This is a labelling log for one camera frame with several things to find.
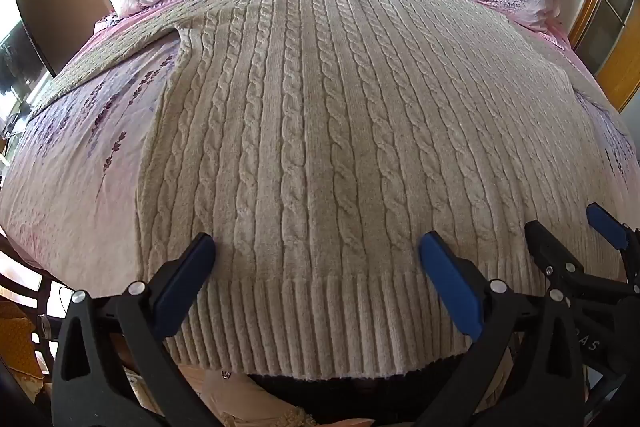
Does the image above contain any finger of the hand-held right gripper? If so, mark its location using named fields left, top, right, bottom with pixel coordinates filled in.
left=586, top=202, right=640, bottom=283
left=524, top=220, right=640, bottom=303

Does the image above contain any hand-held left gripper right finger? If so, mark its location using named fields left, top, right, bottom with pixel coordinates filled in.
left=419, top=231, right=586, bottom=427

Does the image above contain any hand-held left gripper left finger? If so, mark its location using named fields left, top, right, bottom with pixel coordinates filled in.
left=51, top=233, right=236, bottom=427

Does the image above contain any cream cable-knit sweater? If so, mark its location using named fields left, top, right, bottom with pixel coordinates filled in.
left=30, top=0, right=626, bottom=380

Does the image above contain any dark cloth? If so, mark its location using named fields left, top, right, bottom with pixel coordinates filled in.
left=245, top=357, right=466, bottom=427

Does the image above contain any dark wooden chair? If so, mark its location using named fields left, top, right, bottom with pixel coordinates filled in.
left=0, top=237, right=68, bottom=358

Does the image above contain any pink floral bed sheet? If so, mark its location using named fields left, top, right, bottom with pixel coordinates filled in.
left=0, top=0, right=640, bottom=288

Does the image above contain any wooden wardrobe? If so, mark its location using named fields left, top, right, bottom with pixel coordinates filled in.
left=570, top=0, right=640, bottom=112

